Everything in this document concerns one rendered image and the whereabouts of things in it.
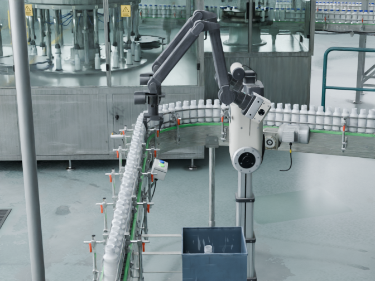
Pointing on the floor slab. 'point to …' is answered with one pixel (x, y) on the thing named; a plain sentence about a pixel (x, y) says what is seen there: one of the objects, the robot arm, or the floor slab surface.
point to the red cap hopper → (363, 62)
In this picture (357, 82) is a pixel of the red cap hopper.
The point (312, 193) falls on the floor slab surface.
